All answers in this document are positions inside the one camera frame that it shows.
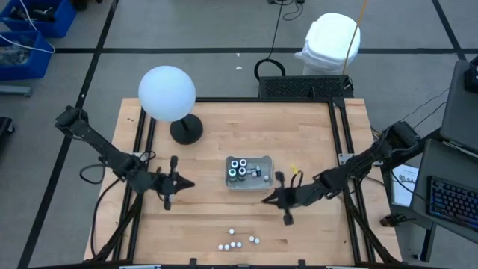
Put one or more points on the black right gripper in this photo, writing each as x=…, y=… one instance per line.
x=295, y=196

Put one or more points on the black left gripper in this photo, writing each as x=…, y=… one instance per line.
x=168, y=184

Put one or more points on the small red food coloring bottle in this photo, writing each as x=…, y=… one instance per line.
x=254, y=174

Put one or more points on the large black-tip dropper bottle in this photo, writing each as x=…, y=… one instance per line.
x=242, y=171

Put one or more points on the large purple-tip dropper bottle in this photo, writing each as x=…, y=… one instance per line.
x=243, y=162

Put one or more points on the large green-tip dropper bottle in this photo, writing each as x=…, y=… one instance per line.
x=232, y=173

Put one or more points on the large blue-tip dropper bottle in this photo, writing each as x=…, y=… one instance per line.
x=234, y=163

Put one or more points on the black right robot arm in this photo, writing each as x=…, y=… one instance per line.
x=358, y=164

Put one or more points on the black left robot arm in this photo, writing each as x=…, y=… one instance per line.
x=101, y=147

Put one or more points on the grey plastic bin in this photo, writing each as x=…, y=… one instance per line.
x=261, y=185

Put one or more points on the black table clamp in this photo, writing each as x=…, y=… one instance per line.
x=301, y=263
x=192, y=262

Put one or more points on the white globe lamp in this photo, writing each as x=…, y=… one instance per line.
x=167, y=93

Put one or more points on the black perforated computer case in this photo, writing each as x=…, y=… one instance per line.
x=304, y=86

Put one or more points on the white printed paper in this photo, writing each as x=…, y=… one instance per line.
x=405, y=187

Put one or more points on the white bagged bucket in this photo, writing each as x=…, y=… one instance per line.
x=330, y=43

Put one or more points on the black backlit keyboard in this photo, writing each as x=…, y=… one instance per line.
x=452, y=201

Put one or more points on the black floor object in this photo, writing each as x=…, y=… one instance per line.
x=5, y=129

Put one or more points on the blue storage bin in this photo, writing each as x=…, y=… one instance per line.
x=59, y=24
x=35, y=65

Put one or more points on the grey metal bar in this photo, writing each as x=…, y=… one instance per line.
x=15, y=90

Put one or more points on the office desk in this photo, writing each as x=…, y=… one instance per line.
x=461, y=108

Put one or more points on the black desktop device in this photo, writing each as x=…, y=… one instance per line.
x=472, y=76

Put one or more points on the silver metal bracket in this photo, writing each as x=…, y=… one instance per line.
x=345, y=158

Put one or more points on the black aluminium frame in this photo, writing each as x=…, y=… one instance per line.
x=261, y=100

